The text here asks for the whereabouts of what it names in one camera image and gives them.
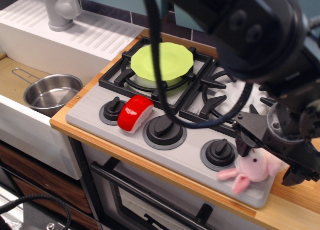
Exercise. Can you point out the light green plastic plate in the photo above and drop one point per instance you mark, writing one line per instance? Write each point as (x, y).
(174, 60)

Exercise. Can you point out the white toy sink unit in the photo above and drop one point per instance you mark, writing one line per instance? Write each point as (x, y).
(83, 51)

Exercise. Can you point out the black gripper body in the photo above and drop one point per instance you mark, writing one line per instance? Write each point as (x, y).
(267, 132)

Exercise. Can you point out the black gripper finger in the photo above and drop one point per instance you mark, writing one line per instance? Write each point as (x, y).
(244, 144)
(295, 175)

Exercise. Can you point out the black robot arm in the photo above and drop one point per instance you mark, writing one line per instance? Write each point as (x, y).
(270, 46)

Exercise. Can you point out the stainless steel pot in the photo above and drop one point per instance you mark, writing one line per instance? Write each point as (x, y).
(48, 94)

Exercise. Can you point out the grey toy stove top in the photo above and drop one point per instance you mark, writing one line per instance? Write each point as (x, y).
(184, 159)

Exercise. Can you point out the black stove knob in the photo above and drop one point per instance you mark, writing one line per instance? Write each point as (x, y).
(219, 154)
(163, 134)
(110, 111)

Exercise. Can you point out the black left stove knob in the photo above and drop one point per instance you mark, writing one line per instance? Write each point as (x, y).
(110, 111)

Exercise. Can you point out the pink stuffed rabbit toy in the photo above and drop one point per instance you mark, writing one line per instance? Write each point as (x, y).
(257, 166)

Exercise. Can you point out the black left burner grate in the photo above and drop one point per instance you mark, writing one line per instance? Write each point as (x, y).
(122, 80)

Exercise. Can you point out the black middle stove knob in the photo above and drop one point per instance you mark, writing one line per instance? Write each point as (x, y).
(163, 134)

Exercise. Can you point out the black right stove knob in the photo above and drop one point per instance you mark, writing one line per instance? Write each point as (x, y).
(219, 154)

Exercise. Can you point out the grey toy faucet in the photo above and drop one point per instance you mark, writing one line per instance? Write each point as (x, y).
(61, 13)

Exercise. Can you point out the black right burner grate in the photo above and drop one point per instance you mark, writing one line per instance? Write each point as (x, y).
(217, 92)

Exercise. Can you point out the red white sushi toy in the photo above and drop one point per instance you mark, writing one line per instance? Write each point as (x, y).
(134, 113)

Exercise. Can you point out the wooden drawer fronts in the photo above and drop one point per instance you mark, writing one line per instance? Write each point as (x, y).
(28, 176)

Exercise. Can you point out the black burner grate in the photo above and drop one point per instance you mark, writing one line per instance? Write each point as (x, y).
(217, 92)
(122, 80)

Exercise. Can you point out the toy oven door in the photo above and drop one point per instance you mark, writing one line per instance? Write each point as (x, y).
(141, 201)

